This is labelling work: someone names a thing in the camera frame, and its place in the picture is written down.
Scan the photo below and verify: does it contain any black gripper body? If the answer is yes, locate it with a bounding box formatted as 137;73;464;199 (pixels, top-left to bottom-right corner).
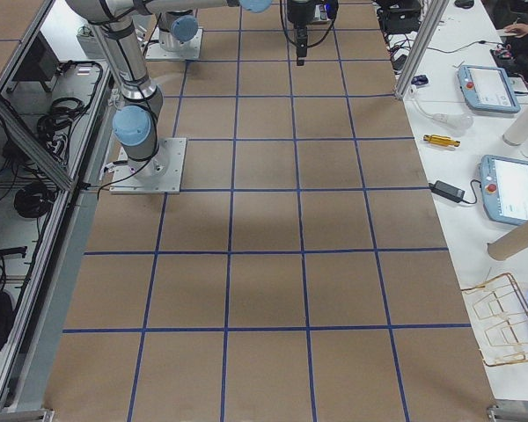
287;0;338;26

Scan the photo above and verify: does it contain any small blue device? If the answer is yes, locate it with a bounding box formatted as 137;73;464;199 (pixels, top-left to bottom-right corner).
411;75;429;86

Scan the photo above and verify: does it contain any white light bulb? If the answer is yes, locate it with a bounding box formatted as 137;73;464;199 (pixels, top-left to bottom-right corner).
431;113;473;131

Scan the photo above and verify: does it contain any far teach pendant tablet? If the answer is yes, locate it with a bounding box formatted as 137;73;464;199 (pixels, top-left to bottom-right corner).
457;65;520;114

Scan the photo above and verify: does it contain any teach pendant tablet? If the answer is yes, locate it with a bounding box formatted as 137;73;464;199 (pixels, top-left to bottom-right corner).
479;155;528;225
457;65;520;114

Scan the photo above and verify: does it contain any black power adapter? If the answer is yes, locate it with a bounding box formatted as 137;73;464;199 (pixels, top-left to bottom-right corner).
429;180;465;203

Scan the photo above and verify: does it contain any near teach pendant tablet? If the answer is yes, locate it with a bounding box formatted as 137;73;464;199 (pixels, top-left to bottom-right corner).
479;155;528;225

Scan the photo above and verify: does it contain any brown cardboard tube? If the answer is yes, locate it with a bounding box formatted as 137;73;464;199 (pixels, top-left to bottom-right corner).
487;220;528;261

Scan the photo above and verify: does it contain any aluminium frame post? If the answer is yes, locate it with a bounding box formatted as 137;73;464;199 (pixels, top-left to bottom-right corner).
394;0;448;100

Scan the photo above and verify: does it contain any gold wire rack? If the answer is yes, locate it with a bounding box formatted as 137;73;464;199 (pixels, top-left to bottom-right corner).
461;273;528;367

